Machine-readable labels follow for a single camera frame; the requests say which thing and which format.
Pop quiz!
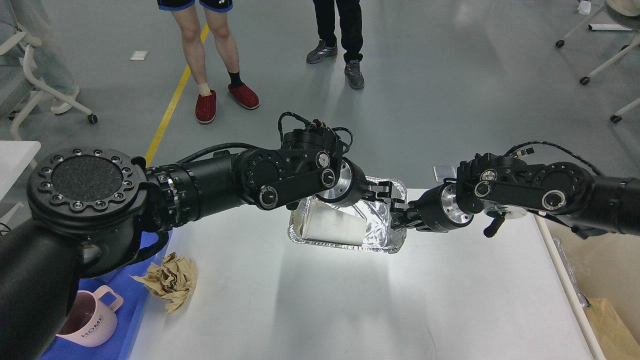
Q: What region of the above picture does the brown paper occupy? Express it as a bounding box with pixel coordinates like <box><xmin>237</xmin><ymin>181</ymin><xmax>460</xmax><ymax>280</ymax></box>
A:
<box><xmin>131</xmin><ymin>252</ymin><xmax>198</xmax><ymax>313</ymax></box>

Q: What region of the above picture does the cream plastic bin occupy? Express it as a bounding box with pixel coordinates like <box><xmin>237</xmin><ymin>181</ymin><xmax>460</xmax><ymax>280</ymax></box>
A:
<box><xmin>536</xmin><ymin>218</ymin><xmax>640</xmax><ymax>360</ymax></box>

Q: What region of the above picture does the white side table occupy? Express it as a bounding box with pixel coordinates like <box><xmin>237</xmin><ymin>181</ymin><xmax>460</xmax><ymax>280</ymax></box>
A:
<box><xmin>0</xmin><ymin>140</ymin><xmax>41</xmax><ymax>199</ymax></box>

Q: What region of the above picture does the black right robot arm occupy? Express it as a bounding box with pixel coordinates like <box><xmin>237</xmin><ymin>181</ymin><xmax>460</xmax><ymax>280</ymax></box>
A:
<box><xmin>391</xmin><ymin>143</ymin><xmax>640</xmax><ymax>239</ymax></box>

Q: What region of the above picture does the white chair base right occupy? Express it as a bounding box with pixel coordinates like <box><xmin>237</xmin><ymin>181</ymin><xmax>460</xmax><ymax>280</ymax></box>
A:
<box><xmin>554</xmin><ymin>0</ymin><xmax>640</xmax><ymax>124</ymax></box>

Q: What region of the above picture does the person in grey trousers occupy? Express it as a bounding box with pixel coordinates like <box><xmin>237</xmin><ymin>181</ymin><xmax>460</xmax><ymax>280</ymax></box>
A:
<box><xmin>10</xmin><ymin>0</ymin><xmax>80</xmax><ymax>99</ymax></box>

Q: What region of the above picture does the person in blue shorts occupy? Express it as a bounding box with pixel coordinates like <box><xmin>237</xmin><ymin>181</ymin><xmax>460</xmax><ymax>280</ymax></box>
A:
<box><xmin>156</xmin><ymin>0</ymin><xmax>261</xmax><ymax>125</ymax></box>

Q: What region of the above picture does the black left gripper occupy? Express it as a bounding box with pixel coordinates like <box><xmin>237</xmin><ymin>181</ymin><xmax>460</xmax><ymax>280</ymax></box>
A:
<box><xmin>315</xmin><ymin>157</ymin><xmax>395</xmax><ymax>207</ymax></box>

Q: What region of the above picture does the white wheeled chair left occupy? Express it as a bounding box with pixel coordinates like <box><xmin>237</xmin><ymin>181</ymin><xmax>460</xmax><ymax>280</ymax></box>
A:
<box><xmin>1</xmin><ymin>29</ymin><xmax>98</xmax><ymax>141</ymax></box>

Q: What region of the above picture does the pink HOME mug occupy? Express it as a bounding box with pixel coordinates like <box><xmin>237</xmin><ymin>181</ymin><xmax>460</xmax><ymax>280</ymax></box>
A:
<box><xmin>56</xmin><ymin>285</ymin><xmax>124</xmax><ymax>347</ymax></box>

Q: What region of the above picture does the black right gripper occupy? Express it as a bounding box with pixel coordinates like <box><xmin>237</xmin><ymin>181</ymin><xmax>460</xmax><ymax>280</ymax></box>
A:
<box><xmin>390</xmin><ymin>183</ymin><xmax>474</xmax><ymax>233</ymax></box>

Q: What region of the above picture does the aluminium foil tray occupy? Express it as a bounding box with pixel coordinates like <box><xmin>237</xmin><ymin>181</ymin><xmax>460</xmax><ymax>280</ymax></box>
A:
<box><xmin>287</xmin><ymin>196</ymin><xmax>407</xmax><ymax>255</ymax></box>

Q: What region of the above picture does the blue plastic tray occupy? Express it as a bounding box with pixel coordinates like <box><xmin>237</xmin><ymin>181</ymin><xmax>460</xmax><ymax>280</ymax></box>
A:
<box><xmin>40</xmin><ymin>247</ymin><xmax>167</xmax><ymax>360</ymax></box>

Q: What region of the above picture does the person in black trousers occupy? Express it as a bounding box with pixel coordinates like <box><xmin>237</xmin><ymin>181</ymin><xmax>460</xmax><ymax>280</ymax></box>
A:
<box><xmin>305</xmin><ymin>0</ymin><xmax>365</xmax><ymax>91</ymax></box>

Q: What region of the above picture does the white paper cup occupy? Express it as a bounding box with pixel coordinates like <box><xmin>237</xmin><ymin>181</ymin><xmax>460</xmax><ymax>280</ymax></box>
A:
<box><xmin>301</xmin><ymin>202</ymin><xmax>367</xmax><ymax>246</ymax></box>

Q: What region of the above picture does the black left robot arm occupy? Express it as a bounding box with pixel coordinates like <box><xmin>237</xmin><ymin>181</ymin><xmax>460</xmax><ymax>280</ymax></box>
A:
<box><xmin>0</xmin><ymin>114</ymin><xmax>393</xmax><ymax>360</ymax></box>

